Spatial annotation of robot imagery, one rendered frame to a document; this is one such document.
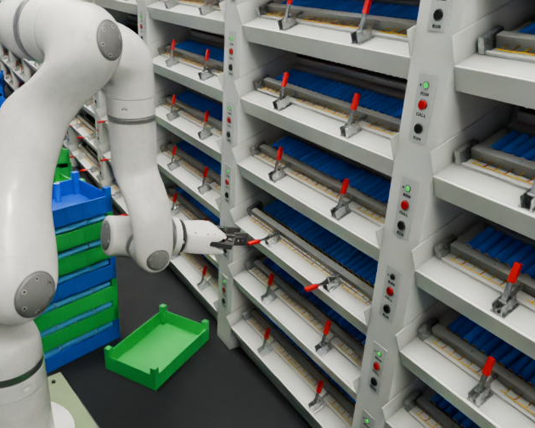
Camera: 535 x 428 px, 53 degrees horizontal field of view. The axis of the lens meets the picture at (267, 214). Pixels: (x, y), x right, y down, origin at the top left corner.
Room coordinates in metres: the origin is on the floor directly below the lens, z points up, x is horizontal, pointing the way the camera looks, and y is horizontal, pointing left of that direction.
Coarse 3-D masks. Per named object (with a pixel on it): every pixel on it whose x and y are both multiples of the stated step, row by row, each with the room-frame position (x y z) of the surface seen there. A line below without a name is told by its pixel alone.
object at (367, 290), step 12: (264, 216) 1.45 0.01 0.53; (276, 228) 1.38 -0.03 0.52; (300, 240) 1.30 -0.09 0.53; (300, 252) 1.27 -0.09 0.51; (312, 252) 1.24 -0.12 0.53; (312, 264) 1.22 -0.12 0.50; (324, 264) 1.20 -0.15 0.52; (336, 264) 1.18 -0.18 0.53; (348, 276) 1.13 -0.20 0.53; (360, 288) 1.08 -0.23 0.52; (372, 288) 1.07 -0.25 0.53; (360, 300) 1.06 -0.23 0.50
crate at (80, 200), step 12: (72, 180) 1.63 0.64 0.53; (60, 192) 1.60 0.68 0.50; (72, 192) 1.63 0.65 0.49; (84, 192) 1.62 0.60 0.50; (96, 192) 1.57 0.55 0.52; (108, 192) 1.52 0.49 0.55; (60, 204) 1.54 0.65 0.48; (72, 204) 1.55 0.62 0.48; (84, 204) 1.45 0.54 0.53; (96, 204) 1.48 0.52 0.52; (108, 204) 1.51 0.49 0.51; (60, 216) 1.39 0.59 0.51; (72, 216) 1.42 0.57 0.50; (84, 216) 1.45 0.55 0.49
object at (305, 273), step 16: (240, 208) 1.50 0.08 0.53; (240, 224) 1.48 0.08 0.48; (256, 224) 1.46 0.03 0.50; (272, 256) 1.33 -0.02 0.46; (288, 256) 1.28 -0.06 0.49; (304, 256) 1.26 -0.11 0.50; (288, 272) 1.27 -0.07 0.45; (304, 272) 1.21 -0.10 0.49; (320, 272) 1.19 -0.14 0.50; (320, 288) 1.14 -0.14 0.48; (336, 288) 1.12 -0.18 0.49; (336, 304) 1.08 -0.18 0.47; (352, 304) 1.06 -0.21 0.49; (368, 304) 1.05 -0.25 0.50; (352, 320) 1.04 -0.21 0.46; (368, 320) 0.99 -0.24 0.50
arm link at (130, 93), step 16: (16, 0) 0.86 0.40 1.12; (0, 16) 0.86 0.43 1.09; (16, 16) 0.84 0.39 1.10; (0, 32) 0.85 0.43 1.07; (16, 32) 0.83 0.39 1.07; (128, 32) 0.97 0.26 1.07; (16, 48) 0.85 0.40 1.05; (128, 48) 0.95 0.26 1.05; (144, 48) 0.98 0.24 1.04; (128, 64) 0.94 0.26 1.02; (144, 64) 0.97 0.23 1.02; (112, 80) 0.95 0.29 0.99; (128, 80) 0.95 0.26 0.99; (144, 80) 0.97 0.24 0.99; (112, 96) 0.96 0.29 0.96; (128, 96) 0.96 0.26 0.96; (144, 96) 0.97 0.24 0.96; (112, 112) 0.96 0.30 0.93; (128, 112) 0.96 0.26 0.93; (144, 112) 0.97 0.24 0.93
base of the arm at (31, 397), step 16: (16, 384) 0.67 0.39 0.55; (32, 384) 0.69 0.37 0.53; (0, 400) 0.66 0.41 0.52; (16, 400) 0.67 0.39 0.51; (32, 400) 0.69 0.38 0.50; (48, 400) 0.73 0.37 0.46; (0, 416) 0.66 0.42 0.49; (16, 416) 0.67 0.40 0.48; (32, 416) 0.69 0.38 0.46; (48, 416) 0.72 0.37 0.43; (64, 416) 0.78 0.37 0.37
